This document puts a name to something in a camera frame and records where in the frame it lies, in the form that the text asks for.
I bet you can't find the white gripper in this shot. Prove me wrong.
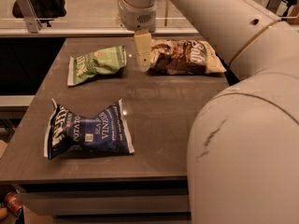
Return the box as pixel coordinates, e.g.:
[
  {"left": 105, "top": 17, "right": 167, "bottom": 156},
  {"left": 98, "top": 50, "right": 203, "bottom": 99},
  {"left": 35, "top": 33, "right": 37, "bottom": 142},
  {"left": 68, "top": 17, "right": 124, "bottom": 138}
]
[{"left": 118, "top": 0, "right": 157, "bottom": 72}]

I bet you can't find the green jalapeno chip bag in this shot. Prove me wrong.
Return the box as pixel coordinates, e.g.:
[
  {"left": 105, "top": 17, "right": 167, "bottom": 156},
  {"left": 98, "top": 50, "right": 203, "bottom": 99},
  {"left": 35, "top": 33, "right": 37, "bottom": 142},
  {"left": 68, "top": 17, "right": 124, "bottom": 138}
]
[{"left": 67, "top": 45, "right": 126, "bottom": 87}]

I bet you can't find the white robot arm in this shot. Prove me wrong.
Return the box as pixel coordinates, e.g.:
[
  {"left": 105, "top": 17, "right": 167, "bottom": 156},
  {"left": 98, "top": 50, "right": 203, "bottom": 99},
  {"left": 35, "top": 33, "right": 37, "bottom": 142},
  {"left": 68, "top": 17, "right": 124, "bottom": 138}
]
[{"left": 120, "top": 0, "right": 299, "bottom": 224}]

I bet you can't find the brown sea salt chip bag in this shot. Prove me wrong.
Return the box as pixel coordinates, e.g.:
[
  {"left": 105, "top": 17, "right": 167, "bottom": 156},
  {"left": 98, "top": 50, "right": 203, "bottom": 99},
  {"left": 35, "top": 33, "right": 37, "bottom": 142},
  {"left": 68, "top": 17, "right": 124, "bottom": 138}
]
[{"left": 150, "top": 39, "right": 225, "bottom": 75}]

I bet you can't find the blue salt vinegar chip bag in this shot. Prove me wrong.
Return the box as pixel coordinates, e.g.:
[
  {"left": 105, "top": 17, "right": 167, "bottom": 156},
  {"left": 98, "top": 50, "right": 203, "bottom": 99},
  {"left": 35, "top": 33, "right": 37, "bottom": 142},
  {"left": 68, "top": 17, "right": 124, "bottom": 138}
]
[{"left": 44, "top": 100, "right": 135, "bottom": 160}]

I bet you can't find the glass barrier panel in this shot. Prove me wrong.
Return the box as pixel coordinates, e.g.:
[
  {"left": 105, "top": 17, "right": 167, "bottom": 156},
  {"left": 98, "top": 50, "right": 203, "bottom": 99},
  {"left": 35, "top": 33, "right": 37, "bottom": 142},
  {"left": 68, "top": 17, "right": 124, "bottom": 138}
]
[{"left": 0, "top": 0, "right": 192, "bottom": 29}]

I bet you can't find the black office chair left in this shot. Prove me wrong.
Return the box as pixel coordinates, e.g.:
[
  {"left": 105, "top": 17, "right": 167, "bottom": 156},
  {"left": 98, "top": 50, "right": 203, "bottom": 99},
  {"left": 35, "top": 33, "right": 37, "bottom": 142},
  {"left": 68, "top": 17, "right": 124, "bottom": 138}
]
[{"left": 12, "top": 0, "right": 67, "bottom": 28}]

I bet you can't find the grey table with drawers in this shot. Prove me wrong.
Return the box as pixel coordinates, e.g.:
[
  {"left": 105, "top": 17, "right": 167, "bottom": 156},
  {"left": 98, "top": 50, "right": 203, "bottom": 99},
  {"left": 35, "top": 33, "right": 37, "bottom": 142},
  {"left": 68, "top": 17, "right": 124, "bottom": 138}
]
[{"left": 0, "top": 38, "right": 227, "bottom": 223}]

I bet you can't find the red can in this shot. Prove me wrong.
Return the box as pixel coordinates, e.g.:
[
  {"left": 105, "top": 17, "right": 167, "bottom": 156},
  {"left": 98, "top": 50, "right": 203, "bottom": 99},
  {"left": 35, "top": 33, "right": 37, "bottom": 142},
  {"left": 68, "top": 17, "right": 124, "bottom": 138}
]
[{"left": 4, "top": 191, "right": 22, "bottom": 217}]

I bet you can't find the left metal glass bracket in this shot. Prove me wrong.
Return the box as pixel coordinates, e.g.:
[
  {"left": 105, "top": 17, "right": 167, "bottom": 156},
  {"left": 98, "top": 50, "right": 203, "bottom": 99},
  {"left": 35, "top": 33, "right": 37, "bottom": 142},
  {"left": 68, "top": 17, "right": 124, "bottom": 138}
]
[{"left": 16, "top": 0, "right": 42, "bottom": 34}]

